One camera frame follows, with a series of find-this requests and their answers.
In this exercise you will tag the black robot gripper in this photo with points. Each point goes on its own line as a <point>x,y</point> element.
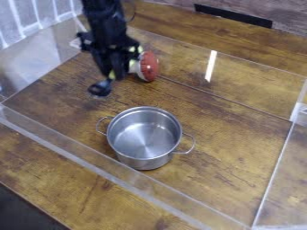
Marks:
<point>107,40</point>

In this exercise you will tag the red white toy mushroom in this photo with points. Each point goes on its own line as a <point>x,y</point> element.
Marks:
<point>144,66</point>

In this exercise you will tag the green handled metal spoon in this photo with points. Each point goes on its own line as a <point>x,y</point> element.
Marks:
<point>102,88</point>

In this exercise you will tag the stainless steel pot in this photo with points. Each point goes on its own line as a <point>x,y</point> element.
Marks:
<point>143,134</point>

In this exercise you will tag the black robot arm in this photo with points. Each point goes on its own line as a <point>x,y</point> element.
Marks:
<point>102,6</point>

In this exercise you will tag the clear acrylic enclosure wall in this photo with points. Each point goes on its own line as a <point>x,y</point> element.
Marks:
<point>38,40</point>

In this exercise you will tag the black bar on table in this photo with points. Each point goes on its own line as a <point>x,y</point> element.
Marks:
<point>239,17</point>

